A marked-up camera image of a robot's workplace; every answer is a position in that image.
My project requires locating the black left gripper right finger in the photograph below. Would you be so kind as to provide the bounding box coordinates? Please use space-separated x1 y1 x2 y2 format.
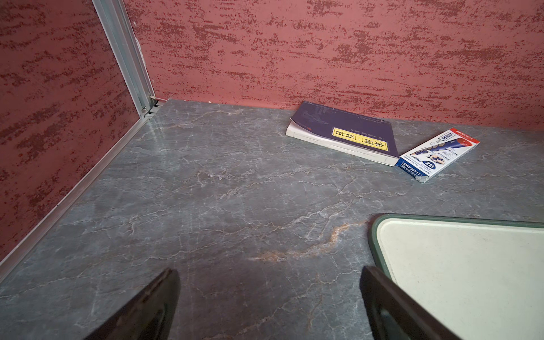
359 266 458 339

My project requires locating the aluminium corner post left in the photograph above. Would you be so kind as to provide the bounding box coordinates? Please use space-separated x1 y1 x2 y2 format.
92 0 160 118

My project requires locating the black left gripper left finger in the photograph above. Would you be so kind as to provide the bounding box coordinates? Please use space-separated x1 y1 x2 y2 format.
86 268 181 339

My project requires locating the dark purple book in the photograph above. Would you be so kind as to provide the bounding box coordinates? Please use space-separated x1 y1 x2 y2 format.
286 101 399 167

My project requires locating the white red pencil box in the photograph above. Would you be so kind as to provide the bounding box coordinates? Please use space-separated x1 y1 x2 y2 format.
395 128 480 184

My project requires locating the beige green-edged cutting board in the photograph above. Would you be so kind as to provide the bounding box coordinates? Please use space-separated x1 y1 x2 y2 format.
368 214 543 339

